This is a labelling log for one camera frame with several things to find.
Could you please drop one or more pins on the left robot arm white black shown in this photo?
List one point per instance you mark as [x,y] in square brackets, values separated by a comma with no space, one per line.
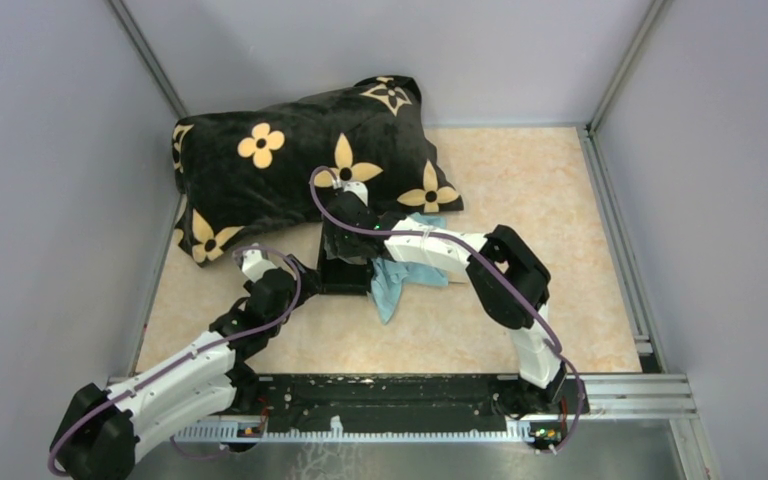
[178,384]

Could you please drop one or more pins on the aluminium frame rail front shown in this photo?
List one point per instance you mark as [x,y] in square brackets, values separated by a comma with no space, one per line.
[619,397]

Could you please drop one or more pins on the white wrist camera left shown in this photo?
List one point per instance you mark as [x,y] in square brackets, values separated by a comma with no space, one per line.
[254,264]

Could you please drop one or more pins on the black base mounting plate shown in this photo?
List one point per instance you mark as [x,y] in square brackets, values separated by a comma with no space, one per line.
[404,404]

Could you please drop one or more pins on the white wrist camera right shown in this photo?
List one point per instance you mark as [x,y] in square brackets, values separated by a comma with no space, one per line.
[359,189]

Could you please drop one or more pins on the black pillow with cream flowers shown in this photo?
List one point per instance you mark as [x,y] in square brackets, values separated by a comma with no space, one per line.
[245,173]

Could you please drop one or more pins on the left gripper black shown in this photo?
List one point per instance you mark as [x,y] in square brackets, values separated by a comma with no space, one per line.
[310,280]

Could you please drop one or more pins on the light blue towel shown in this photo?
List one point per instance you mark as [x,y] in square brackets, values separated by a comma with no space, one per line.
[389,278]

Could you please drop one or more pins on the black card holder box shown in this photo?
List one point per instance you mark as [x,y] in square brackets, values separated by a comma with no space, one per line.
[340,278]

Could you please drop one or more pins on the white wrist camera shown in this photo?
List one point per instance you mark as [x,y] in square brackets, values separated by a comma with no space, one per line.
[359,189]
[254,264]

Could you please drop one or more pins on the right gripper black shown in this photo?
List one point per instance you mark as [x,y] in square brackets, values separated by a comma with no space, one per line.
[335,245]

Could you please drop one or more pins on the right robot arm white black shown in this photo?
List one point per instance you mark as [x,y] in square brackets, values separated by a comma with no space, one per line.
[510,281]

